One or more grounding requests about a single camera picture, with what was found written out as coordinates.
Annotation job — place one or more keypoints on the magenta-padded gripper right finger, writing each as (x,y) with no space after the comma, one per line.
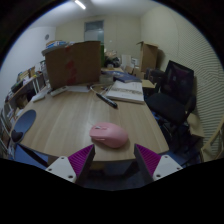
(163,168)

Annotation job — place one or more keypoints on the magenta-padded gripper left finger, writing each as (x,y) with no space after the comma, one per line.
(63,168)

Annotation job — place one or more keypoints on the pink computer mouse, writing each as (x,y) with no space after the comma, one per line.
(109,134)

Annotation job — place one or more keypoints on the dark blue mouse pad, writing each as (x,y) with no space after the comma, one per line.
(24,124)

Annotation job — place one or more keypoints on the wooden chair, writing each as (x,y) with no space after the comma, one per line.
(213,146)

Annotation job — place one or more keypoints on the black office chair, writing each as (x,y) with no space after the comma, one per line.
(168,103)

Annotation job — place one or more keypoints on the long white remote control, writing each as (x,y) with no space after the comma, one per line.
(40,96)

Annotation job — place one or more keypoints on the black marker pen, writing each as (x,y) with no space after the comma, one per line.
(106,100)

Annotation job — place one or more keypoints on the white paper sheet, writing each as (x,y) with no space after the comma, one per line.
(79,88)

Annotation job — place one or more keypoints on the white book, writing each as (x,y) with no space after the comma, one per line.
(126,91)

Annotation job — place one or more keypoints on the cluttered shelf unit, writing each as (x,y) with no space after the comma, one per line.
(20,90)

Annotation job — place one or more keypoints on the blue book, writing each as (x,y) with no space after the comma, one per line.
(126,77)

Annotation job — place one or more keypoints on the clear plastic container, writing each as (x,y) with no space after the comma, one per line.
(106,79)

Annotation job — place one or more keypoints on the large brown cardboard box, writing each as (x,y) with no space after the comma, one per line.
(75,63)

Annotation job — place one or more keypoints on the tall open cardboard box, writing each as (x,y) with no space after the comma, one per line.
(149,56)

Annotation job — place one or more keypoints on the ceiling tube light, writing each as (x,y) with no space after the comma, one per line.
(80,4)

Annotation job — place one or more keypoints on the round wall clock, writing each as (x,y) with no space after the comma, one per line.
(47,37)

